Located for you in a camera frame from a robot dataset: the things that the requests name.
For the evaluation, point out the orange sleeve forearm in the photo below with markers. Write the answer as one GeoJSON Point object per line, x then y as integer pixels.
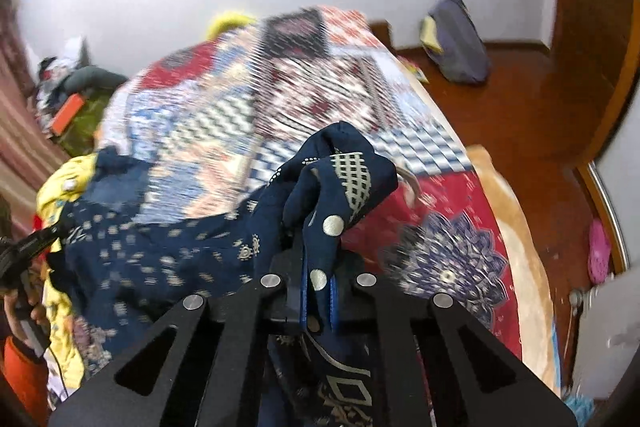
{"type": "Point", "coordinates": [27, 375]}

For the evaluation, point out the orange box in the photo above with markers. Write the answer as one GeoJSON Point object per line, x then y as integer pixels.
{"type": "Point", "coordinates": [66, 114]}

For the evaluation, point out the pink rubber clog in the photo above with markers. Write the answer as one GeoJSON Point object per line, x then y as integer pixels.
{"type": "Point", "coordinates": [599, 253]}

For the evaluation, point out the yellow printed cloth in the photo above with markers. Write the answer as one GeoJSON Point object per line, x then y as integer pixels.
{"type": "Point", "coordinates": [67, 184]}

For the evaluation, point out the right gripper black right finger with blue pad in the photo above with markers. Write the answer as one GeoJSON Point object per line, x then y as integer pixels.
{"type": "Point", "coordinates": [432, 362]}

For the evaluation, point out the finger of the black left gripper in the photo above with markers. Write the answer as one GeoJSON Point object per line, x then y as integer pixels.
{"type": "Point", "coordinates": [16, 258]}

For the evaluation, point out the clutter clothes pile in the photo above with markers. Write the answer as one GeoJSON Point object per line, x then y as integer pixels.
{"type": "Point", "coordinates": [67, 73]}

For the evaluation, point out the left hand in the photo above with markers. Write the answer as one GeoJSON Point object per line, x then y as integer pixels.
{"type": "Point", "coordinates": [16, 315]}

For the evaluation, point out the navy patterned garment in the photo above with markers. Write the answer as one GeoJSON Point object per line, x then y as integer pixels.
{"type": "Point", "coordinates": [122, 273]}

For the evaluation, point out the yellow ring pillow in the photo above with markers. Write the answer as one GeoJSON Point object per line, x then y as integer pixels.
{"type": "Point", "coordinates": [225, 21]}

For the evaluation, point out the grey blue bag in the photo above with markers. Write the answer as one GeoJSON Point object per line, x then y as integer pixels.
{"type": "Point", "coordinates": [451, 41]}

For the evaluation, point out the white cabinet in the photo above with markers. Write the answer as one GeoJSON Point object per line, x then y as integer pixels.
{"type": "Point", "coordinates": [608, 335]}

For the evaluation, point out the patchwork bed cover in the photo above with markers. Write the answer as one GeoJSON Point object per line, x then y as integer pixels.
{"type": "Point", "coordinates": [213, 123]}

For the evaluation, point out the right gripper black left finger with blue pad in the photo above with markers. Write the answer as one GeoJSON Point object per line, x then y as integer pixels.
{"type": "Point", "coordinates": [201, 364]}

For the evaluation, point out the beige fleece blanket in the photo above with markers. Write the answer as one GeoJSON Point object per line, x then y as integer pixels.
{"type": "Point", "coordinates": [531, 285]}

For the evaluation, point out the striped pink curtain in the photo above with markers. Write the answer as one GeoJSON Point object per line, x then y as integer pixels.
{"type": "Point", "coordinates": [28, 158]}

